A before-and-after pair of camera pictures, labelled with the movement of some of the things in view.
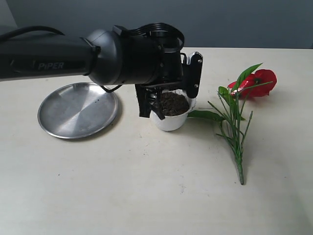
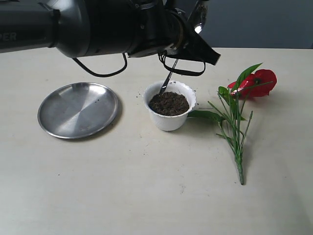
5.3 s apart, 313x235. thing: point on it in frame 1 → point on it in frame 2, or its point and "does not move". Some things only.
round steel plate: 78,111 does not move
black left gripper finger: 146,96 → 197,48
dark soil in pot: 173,104 does not move
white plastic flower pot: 172,123 does not move
